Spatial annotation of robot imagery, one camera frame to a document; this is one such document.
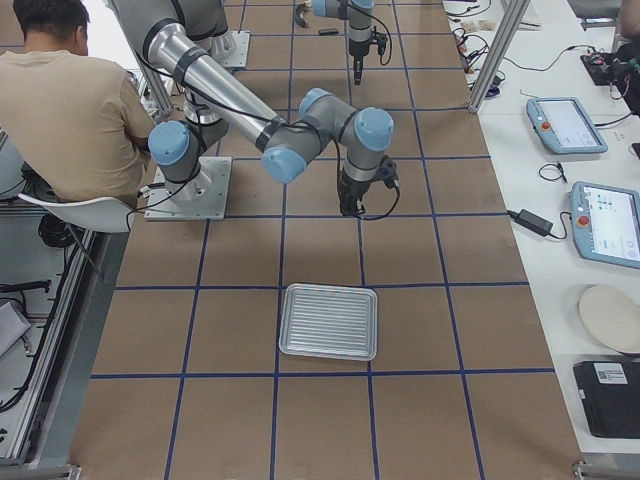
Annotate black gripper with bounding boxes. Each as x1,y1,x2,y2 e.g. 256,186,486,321
348,38,371,85
338,170,371,217

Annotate silver metal tray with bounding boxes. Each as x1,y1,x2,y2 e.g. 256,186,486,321
279,283,378,361

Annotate dark grey brake pad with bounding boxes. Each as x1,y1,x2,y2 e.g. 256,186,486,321
318,28,340,36

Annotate olive brake shoe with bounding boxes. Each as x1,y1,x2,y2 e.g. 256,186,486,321
293,2,311,29

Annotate black power brick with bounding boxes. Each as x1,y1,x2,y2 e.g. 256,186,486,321
507,209,553,237

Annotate upper teach pendant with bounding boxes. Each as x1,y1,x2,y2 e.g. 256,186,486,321
526,97,608,155

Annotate teach pendant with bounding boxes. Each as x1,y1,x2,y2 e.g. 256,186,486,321
526,97,608,155
569,181,639,269

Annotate white chair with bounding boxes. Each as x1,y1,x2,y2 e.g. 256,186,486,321
17,192,136,281

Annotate lower teach pendant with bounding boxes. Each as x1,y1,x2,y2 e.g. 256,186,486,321
569,181,639,269

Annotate seated person beige shirt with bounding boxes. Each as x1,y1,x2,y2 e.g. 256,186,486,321
1,1,154,207

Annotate beige plate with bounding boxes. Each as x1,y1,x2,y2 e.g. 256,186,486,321
579,285,639,356

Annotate black tablet device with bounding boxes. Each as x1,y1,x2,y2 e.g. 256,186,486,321
573,361,639,439

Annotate black tangled cables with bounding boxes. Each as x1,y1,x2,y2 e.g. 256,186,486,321
447,0,506,99

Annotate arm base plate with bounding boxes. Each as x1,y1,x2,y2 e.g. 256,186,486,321
210,31,251,70
144,156,232,221

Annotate aluminium frame post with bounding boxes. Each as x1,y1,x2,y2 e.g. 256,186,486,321
468,0,530,113

